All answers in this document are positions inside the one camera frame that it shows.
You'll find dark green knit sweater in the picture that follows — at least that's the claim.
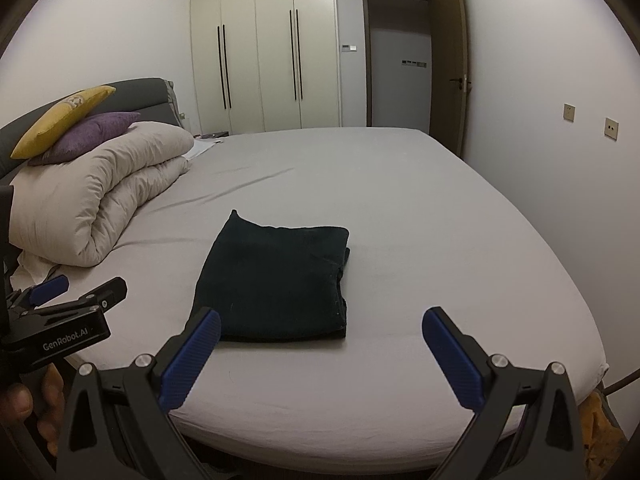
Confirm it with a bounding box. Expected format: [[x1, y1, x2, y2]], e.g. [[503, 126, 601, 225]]
[[190, 211, 350, 344]]

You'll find person's left hand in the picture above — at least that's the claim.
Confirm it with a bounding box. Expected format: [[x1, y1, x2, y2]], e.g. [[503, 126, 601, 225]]
[[1, 364, 65, 457]]

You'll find dark grey headboard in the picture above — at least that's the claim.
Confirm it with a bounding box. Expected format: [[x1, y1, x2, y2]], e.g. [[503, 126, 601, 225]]
[[0, 77, 182, 183]]

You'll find yellow cushion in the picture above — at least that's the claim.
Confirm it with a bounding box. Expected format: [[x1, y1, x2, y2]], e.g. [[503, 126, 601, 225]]
[[11, 86, 116, 160]]

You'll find purple cushion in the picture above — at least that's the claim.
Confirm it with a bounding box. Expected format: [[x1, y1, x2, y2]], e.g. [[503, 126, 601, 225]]
[[28, 112, 141, 166]]

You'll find white bed with sheet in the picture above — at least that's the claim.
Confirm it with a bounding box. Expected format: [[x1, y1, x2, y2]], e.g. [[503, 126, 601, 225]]
[[8, 126, 612, 475]]

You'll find wall socket near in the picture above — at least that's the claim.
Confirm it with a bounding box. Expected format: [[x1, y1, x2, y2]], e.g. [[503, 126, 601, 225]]
[[603, 117, 620, 141]]

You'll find cream wardrobe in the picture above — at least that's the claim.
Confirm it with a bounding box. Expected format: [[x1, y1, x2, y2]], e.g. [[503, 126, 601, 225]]
[[190, 0, 341, 134]]

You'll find white pillow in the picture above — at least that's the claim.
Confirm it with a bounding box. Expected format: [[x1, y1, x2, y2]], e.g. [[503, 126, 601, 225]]
[[182, 139, 224, 162]]

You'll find wall socket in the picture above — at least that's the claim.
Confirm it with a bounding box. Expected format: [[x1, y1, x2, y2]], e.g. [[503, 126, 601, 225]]
[[563, 103, 576, 122], [603, 117, 620, 141]]

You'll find wall socket far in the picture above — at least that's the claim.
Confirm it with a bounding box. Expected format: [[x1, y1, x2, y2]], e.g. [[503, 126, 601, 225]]
[[563, 103, 576, 122]]

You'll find brown bedroom door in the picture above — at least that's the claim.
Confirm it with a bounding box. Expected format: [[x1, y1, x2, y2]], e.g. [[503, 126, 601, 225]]
[[363, 0, 471, 157]]

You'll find beige folded duvet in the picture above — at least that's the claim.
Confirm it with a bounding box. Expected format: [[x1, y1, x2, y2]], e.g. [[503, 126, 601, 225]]
[[9, 122, 194, 268]]

